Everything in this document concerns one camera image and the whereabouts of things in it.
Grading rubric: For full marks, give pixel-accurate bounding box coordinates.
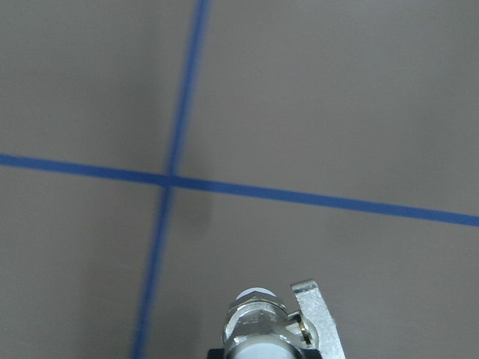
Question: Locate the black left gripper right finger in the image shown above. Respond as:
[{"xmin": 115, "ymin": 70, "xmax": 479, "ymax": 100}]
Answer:
[{"xmin": 302, "ymin": 349, "xmax": 320, "ymax": 359}]

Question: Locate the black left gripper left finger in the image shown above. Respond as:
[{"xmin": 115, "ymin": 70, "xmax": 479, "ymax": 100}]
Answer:
[{"xmin": 207, "ymin": 348, "xmax": 226, "ymax": 359}]

